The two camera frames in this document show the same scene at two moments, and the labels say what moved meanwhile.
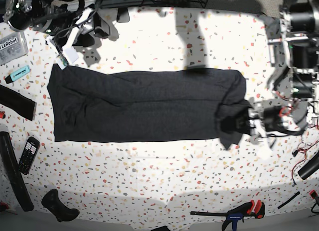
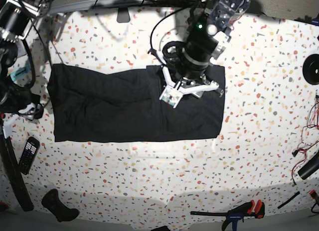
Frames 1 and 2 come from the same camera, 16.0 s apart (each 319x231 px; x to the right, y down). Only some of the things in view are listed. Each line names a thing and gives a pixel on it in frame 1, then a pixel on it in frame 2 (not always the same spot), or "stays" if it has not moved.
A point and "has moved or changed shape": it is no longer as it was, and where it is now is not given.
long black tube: (9, 162) stays
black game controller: (51, 200) stays
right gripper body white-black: (264, 120) -> (173, 92)
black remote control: (29, 154) stays
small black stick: (288, 200) stays
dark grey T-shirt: (105, 104) has moved or changed shape
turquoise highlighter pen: (18, 73) stays
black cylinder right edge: (309, 168) stays
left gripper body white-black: (79, 36) -> (31, 111)
